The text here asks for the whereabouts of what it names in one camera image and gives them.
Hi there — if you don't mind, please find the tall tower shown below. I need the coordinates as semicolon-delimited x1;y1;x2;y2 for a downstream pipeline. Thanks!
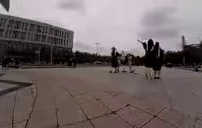
180;34;187;66

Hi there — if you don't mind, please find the group of people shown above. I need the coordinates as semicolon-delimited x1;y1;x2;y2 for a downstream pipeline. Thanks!
118;50;136;74

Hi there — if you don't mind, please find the long grey building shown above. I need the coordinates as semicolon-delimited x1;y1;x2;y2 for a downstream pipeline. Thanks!
0;11;75;66

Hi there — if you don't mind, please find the grey paved plaza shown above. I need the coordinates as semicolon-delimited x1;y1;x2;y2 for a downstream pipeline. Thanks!
0;64;202;128

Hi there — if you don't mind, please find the person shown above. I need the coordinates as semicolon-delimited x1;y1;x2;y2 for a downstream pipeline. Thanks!
70;54;78;69
152;41;166;80
109;46;121;74
137;38;156;80

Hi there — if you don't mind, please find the row of trees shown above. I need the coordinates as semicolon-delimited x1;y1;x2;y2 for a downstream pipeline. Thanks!
73;36;202;67

